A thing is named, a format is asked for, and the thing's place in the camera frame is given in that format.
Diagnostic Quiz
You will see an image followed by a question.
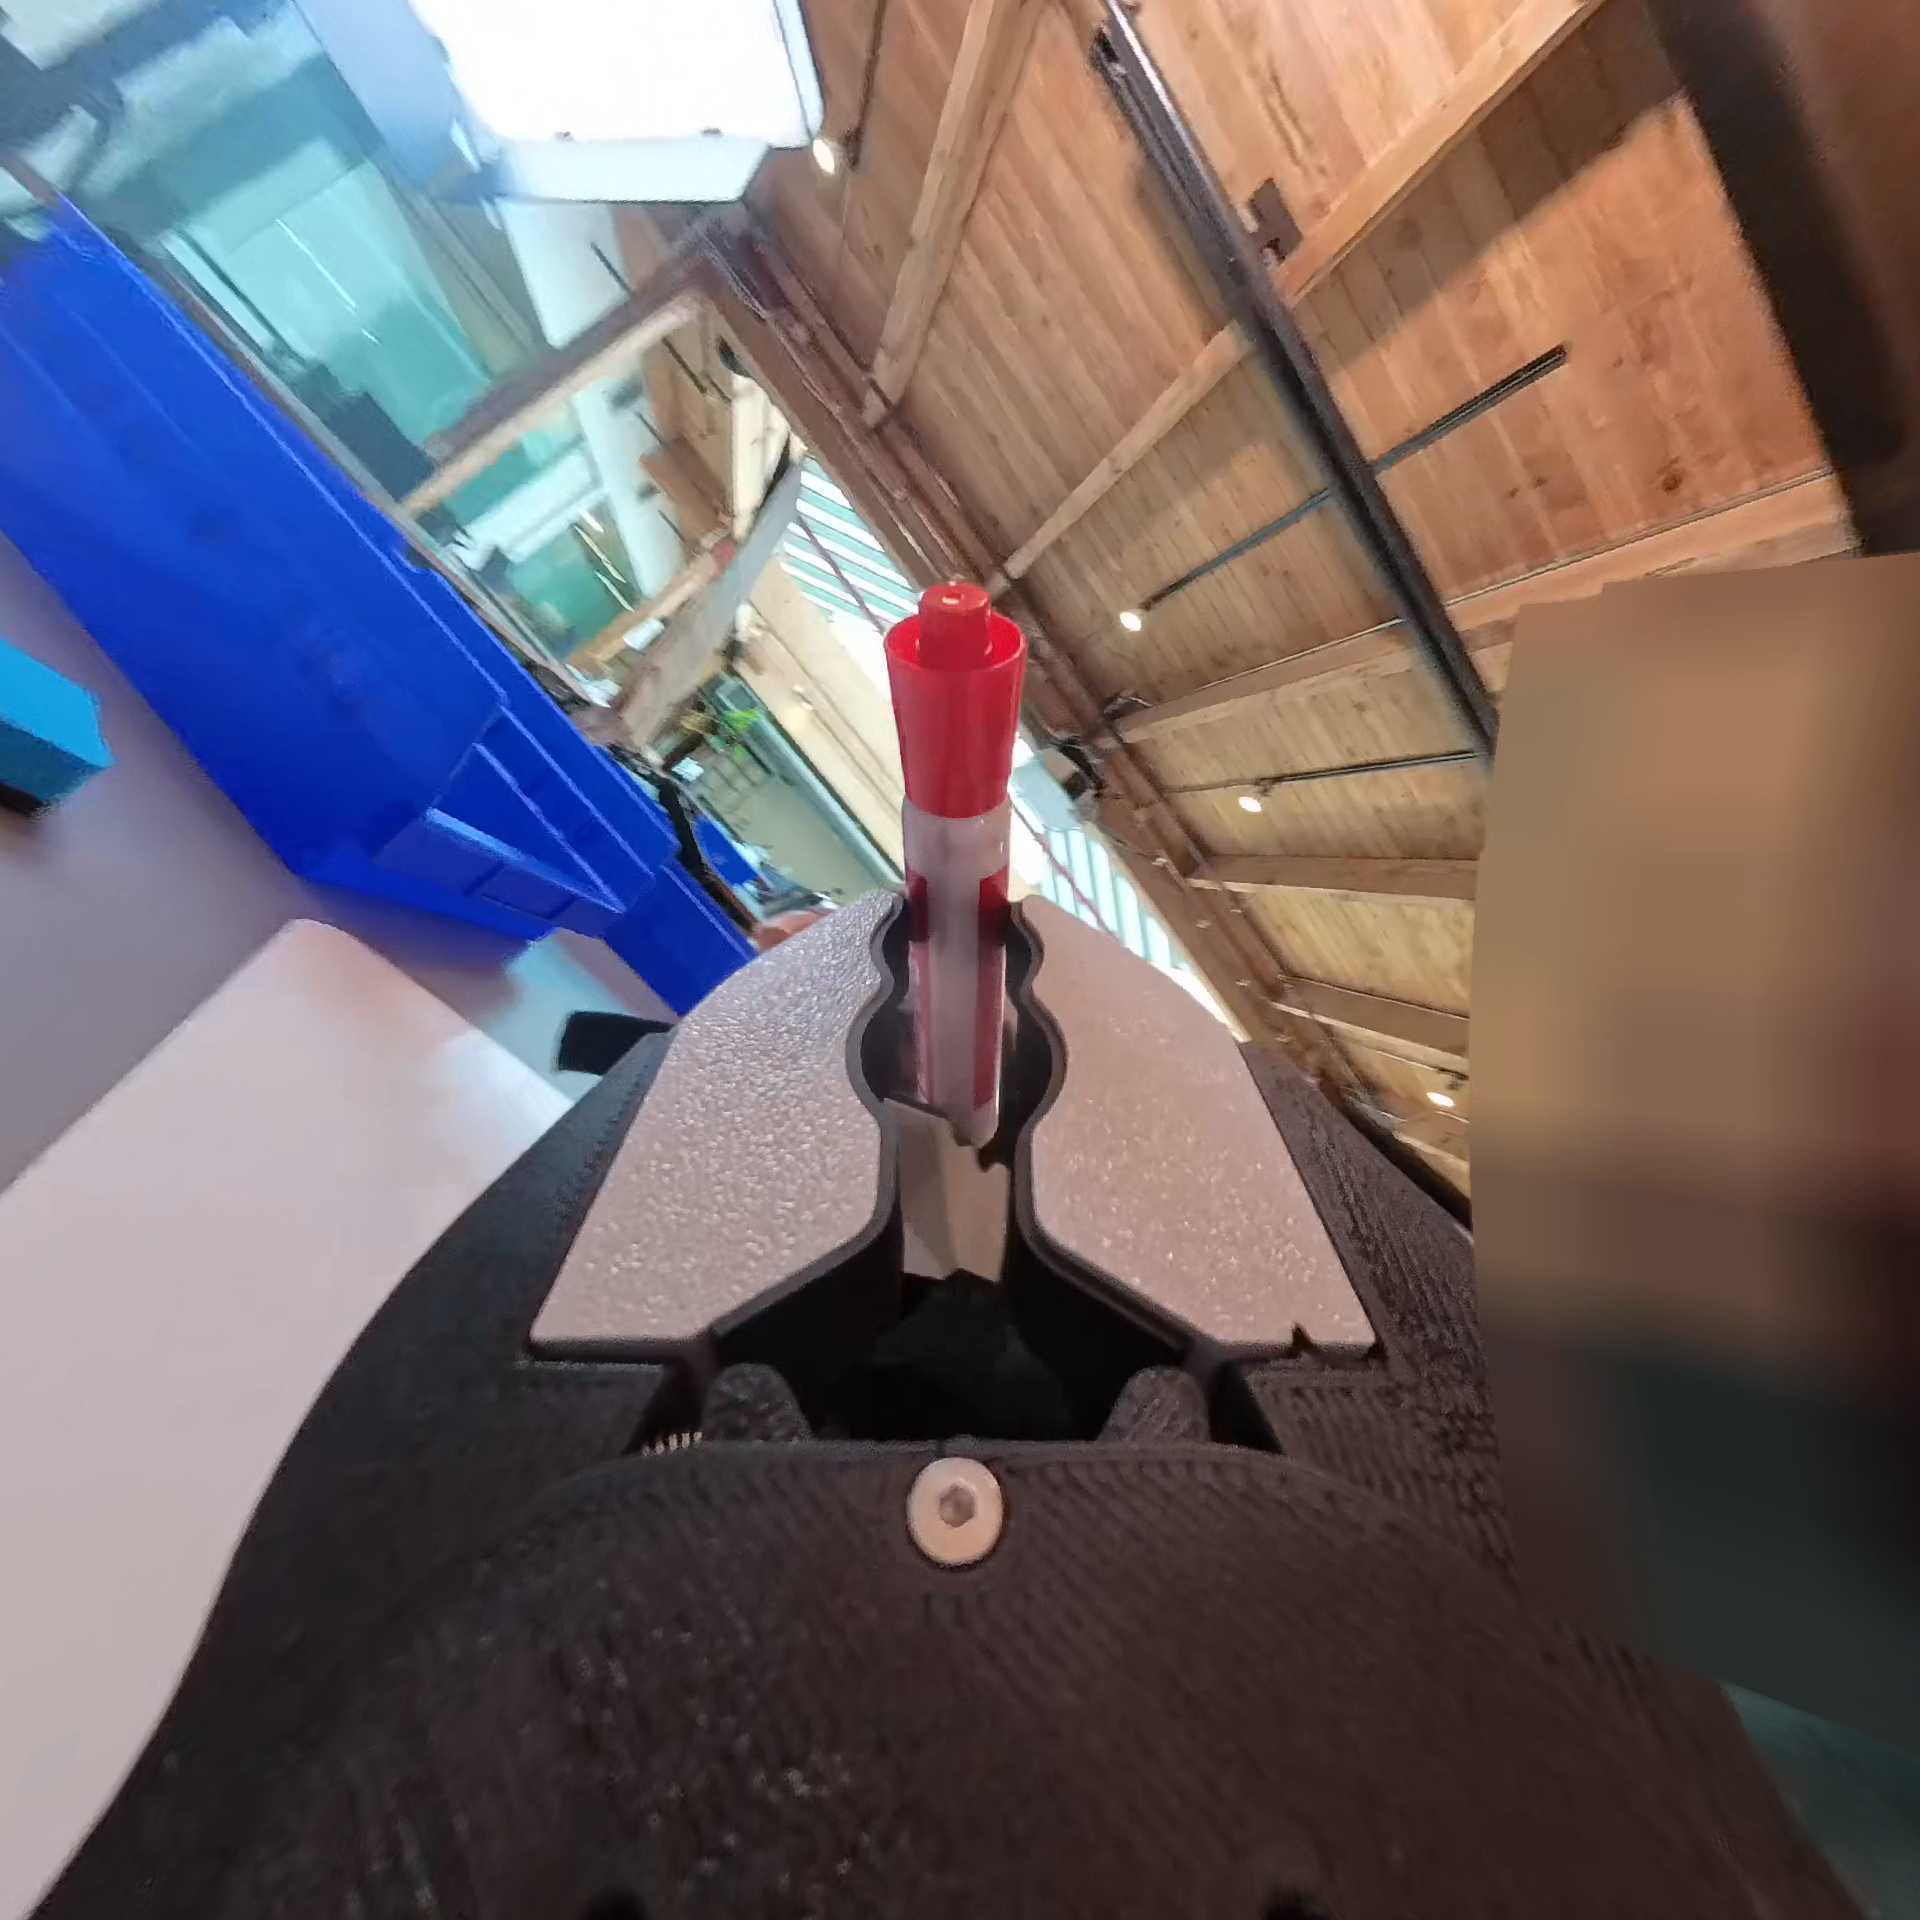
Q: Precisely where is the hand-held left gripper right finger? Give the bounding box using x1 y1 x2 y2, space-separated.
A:
1005 901 1384 1383

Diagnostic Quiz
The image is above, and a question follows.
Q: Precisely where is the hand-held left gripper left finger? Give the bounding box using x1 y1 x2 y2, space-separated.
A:
532 897 908 1376

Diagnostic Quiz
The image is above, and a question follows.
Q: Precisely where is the red whiteboard marker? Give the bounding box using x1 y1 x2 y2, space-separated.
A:
883 583 1032 1162

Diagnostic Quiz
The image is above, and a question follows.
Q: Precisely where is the white whiteboard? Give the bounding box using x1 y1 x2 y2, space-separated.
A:
0 916 578 1920

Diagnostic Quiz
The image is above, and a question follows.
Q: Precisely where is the red marker cap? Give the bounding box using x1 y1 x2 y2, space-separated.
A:
883 583 1032 821

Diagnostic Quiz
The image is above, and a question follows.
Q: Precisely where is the blue storage bin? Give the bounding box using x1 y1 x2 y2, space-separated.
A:
0 196 763 1013

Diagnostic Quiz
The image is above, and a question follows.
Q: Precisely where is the blue whiteboard eraser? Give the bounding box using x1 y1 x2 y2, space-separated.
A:
0 641 112 817

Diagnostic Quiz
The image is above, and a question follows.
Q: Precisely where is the person's green sweatshirt torso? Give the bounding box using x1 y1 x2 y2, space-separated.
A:
1725 1688 1920 1920

